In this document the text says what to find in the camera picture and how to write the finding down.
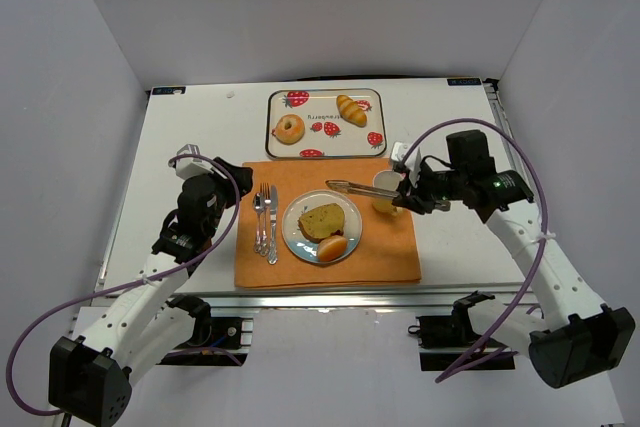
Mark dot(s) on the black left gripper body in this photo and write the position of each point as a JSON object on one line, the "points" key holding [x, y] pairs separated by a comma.
{"points": [[236, 179]]}

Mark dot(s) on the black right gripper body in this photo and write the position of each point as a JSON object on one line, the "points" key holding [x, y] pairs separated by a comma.
{"points": [[413, 195]]}

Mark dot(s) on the metal serving tongs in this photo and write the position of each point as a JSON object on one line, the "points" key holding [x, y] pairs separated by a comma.
{"points": [[348, 187]]}

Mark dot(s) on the sliced loaf cake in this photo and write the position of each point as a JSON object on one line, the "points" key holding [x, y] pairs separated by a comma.
{"points": [[322, 222]]}

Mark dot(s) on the glossy orange bun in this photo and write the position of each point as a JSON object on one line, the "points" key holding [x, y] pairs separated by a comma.
{"points": [[331, 248]]}

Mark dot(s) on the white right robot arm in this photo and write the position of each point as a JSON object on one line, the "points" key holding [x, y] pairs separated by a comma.
{"points": [[578, 335]]}

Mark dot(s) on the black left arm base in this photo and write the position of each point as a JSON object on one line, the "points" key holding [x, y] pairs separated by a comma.
{"points": [[216, 340]]}

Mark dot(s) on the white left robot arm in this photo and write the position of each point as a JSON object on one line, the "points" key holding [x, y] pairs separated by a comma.
{"points": [[91, 377]]}

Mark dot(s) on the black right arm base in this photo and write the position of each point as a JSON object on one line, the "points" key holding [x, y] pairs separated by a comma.
{"points": [[442, 338]]}

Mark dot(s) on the striped bread roll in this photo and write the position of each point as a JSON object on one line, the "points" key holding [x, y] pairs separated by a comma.
{"points": [[350, 111]]}

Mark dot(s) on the silver spoon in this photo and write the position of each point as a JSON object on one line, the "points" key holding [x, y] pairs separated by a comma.
{"points": [[258, 209]]}

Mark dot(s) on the silver fork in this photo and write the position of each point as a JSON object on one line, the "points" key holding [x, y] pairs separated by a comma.
{"points": [[264, 200]]}

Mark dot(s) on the yellow mug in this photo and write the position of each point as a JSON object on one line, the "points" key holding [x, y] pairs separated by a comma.
{"points": [[387, 180]]}

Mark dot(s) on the silver table knife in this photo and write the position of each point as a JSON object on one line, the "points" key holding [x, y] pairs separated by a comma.
{"points": [[273, 208]]}

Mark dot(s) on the orange cloth placemat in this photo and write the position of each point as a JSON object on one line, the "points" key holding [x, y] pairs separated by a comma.
{"points": [[386, 253]]}

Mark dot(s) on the right corner label sticker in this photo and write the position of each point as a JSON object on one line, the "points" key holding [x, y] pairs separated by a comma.
{"points": [[464, 81]]}

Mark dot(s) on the corner label sticker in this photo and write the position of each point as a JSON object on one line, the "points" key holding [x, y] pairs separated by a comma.
{"points": [[168, 90], [464, 81]]}

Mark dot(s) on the white blue ceramic plate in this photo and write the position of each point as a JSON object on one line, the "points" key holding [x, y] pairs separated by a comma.
{"points": [[305, 249]]}

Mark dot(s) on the sugared donut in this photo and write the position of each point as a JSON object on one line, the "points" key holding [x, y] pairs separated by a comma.
{"points": [[289, 129]]}

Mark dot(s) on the left corner label sticker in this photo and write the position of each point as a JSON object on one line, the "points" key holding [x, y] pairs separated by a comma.
{"points": [[168, 90]]}

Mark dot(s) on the white strawberry tray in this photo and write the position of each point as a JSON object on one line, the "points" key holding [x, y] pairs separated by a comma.
{"points": [[327, 134]]}

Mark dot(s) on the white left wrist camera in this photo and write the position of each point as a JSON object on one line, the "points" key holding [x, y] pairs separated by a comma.
{"points": [[188, 164]]}

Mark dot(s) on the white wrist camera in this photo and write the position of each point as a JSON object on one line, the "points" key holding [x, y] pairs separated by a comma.
{"points": [[188, 164], [406, 159]]}

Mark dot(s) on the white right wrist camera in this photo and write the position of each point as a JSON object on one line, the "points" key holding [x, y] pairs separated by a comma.
{"points": [[406, 159]]}

